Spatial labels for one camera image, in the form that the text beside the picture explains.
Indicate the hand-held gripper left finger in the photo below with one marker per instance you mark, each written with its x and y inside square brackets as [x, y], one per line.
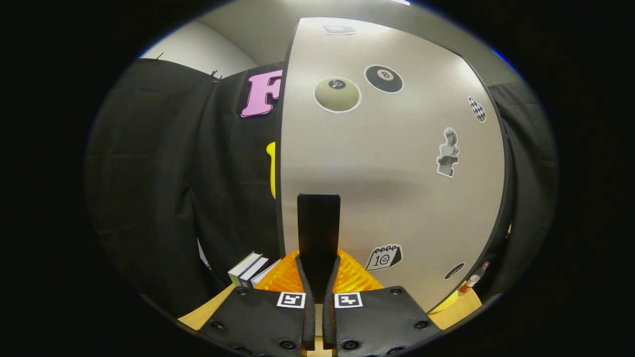
[309, 322]

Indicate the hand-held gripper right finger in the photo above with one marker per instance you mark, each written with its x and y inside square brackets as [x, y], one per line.
[328, 322]

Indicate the beige shoe cabinet door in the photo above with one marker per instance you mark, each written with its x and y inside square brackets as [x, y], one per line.
[397, 198]

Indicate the dark grey shoe cabinet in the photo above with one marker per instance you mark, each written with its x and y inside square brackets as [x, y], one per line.
[508, 188]

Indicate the white book with dark cover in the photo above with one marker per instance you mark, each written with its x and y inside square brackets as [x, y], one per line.
[263, 275]

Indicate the dark blue book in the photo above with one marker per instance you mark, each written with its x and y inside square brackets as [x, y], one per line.
[253, 271]

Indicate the yellow plush toy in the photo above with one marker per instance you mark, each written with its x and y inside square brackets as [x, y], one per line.
[446, 303]

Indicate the white paper sheet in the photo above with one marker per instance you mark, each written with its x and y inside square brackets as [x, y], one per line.
[202, 255]

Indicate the small white bottle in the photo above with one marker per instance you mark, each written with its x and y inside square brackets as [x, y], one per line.
[469, 285]

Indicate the black backdrop cloth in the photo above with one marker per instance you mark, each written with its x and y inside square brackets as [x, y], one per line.
[149, 173]

